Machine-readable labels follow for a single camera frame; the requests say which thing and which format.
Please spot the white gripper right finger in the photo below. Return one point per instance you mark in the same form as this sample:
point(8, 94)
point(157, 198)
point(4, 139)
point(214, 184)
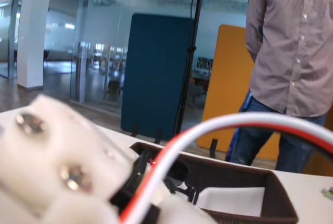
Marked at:
point(182, 213)

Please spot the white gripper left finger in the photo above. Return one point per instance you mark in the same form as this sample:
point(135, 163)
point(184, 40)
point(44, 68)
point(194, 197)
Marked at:
point(52, 143)

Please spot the black sunglasses with red accents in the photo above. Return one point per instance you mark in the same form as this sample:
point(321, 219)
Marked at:
point(141, 165)

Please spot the white foam bin liner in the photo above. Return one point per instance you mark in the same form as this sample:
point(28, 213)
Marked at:
point(234, 200)

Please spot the dark brown fabric bin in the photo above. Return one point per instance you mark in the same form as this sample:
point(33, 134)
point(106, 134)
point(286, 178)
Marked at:
point(234, 176)

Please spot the dark blue partition panel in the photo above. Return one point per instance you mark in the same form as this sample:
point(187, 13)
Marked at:
point(156, 73)

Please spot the orange partition panel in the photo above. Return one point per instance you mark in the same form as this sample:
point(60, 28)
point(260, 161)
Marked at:
point(226, 78)

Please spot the small green grey object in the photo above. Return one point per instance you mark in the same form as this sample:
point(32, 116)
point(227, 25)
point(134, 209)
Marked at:
point(328, 193)

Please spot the black tripod pole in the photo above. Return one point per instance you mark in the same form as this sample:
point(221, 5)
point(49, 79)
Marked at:
point(191, 52)

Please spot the person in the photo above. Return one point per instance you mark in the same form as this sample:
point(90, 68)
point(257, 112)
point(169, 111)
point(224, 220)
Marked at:
point(294, 52)

